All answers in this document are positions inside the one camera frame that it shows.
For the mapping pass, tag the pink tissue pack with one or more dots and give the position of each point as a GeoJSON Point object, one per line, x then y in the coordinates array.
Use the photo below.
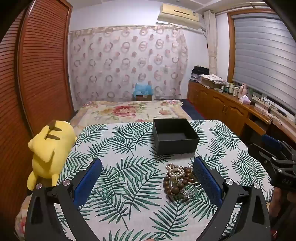
{"type": "Point", "coordinates": [244, 100]}

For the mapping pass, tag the brown cardboard box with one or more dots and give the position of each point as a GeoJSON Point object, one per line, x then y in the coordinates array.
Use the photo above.
{"type": "Point", "coordinates": [144, 97]}

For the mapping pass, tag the green leaf print tablecloth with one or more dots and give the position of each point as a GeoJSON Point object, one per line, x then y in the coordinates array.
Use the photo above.
{"type": "Point", "coordinates": [129, 162]}

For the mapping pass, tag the floral bed blanket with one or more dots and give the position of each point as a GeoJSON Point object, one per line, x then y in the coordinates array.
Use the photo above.
{"type": "Point", "coordinates": [120, 111]}

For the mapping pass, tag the beige air conditioner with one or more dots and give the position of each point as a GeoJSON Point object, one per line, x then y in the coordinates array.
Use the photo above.
{"type": "Point", "coordinates": [178, 14]}

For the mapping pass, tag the blue plastic bag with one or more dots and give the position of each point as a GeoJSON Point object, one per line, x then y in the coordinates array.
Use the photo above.
{"type": "Point", "coordinates": [142, 89]}

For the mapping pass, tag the row of small bottles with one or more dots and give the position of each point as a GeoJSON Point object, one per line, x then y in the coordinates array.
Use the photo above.
{"type": "Point", "coordinates": [231, 88]}

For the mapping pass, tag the black square box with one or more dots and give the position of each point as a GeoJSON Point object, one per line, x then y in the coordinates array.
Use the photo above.
{"type": "Point", "coordinates": [161, 146]}

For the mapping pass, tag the long wooden cabinet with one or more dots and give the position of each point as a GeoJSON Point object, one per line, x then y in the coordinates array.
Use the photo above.
{"type": "Point", "coordinates": [217, 102]}

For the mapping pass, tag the white floral cloth bundle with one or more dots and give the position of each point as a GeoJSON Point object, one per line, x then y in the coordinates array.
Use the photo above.
{"type": "Point", "coordinates": [211, 80]}

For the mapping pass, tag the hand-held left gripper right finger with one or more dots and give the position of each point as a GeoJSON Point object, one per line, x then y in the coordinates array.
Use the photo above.
{"type": "Point", "coordinates": [207, 183]}

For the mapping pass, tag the silver spiky jewelry piece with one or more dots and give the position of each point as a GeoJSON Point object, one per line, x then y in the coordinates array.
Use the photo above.
{"type": "Point", "coordinates": [187, 193]}

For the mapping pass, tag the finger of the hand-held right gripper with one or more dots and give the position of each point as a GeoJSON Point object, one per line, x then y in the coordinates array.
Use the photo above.
{"type": "Point", "coordinates": [270, 139]}
{"type": "Point", "coordinates": [261, 151]}

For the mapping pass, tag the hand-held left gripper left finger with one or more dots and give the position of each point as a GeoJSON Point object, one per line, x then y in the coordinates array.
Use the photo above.
{"type": "Point", "coordinates": [89, 180]}

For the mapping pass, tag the beige tied curtain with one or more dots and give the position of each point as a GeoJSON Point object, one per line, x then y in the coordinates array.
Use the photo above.
{"type": "Point", "coordinates": [211, 46]}

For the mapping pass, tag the grey window blind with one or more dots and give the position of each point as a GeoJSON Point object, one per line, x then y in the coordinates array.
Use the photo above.
{"type": "Point", "coordinates": [261, 58]}

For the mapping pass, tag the dark blue rug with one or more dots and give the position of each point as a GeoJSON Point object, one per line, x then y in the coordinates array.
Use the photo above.
{"type": "Point", "coordinates": [192, 111]}

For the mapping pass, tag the yellow plush toy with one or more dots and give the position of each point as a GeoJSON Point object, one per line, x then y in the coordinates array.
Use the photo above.
{"type": "Point", "coordinates": [50, 150]}

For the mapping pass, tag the brown louvered wardrobe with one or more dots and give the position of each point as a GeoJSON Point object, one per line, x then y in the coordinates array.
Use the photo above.
{"type": "Point", "coordinates": [41, 69]}

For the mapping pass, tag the stack of dark clothes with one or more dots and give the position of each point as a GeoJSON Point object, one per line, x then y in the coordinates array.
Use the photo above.
{"type": "Point", "coordinates": [200, 70]}

